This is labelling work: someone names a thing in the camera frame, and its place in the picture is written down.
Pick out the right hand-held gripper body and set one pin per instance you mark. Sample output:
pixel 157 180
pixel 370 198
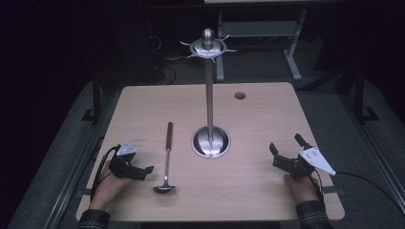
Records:
pixel 297 167

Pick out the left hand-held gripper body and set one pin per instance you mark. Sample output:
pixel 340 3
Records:
pixel 125 170

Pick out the steel utensil rack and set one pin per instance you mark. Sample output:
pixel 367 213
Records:
pixel 209 95

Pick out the person's right hand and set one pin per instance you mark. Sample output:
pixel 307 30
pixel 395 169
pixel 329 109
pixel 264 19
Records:
pixel 304 190

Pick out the person's left hand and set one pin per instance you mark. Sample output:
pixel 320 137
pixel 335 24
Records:
pixel 105 189

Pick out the black metal stand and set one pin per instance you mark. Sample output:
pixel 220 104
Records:
pixel 96 101
pixel 361 98

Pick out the white desk with metal frame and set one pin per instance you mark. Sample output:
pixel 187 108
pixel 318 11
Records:
pixel 264 30

